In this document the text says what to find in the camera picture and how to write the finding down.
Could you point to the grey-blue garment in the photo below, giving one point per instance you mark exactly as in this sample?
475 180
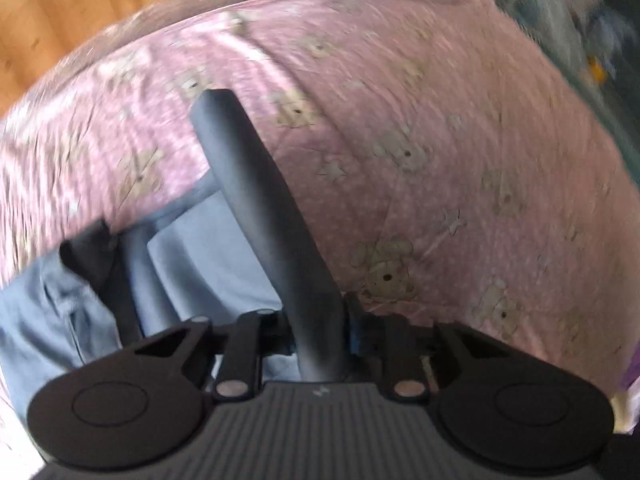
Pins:
250 200

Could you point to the wooden bed board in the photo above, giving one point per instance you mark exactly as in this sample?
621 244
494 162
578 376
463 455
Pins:
75 10

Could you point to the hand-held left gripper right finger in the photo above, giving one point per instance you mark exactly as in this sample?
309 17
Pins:
356 337

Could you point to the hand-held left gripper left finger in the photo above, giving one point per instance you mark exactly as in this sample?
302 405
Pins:
278 336

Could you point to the pink printed bedsheet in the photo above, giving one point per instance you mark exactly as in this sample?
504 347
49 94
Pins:
450 125

